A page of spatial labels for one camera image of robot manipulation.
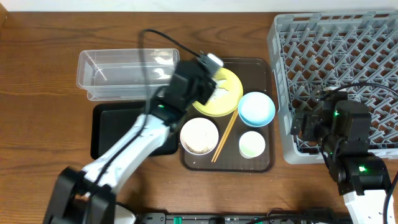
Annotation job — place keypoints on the clear plastic bin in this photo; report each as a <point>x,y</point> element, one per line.
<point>116,74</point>

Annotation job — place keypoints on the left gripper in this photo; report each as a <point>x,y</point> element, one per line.
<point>205,83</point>

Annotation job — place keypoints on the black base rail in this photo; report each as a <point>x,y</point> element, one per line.
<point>161,218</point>

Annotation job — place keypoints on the wooden chopstick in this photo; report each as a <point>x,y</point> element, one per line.
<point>224,137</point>

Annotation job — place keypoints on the black plastic tray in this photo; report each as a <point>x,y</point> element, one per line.
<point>111,121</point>

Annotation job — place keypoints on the small pale green cup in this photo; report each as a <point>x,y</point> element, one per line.
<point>251,144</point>

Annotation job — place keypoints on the light blue bowl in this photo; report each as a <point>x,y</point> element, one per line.
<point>256,109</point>

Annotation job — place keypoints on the white bowl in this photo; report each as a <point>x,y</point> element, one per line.
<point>199,136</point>

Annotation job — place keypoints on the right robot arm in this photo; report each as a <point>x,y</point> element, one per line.
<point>341,130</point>

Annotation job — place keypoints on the grey dishwasher rack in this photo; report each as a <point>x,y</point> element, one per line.
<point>310,52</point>

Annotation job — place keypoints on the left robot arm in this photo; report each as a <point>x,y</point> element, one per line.
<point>89,195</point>

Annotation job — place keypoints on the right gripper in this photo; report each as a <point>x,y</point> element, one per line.
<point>302,125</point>

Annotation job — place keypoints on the yellow plate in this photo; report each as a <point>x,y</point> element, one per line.
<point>222,107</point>

